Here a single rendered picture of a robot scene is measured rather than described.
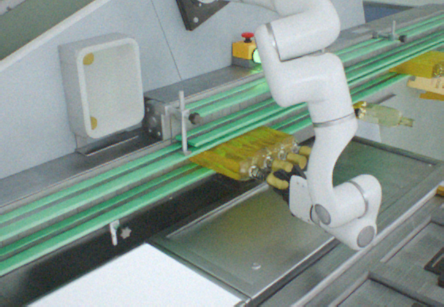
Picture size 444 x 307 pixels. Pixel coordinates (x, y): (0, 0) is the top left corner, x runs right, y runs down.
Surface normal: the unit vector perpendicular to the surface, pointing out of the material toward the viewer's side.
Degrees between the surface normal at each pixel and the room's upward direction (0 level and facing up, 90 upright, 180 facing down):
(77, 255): 89
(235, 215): 90
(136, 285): 90
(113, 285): 90
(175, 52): 0
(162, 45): 0
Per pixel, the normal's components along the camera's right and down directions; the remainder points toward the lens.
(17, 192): -0.04, -0.92
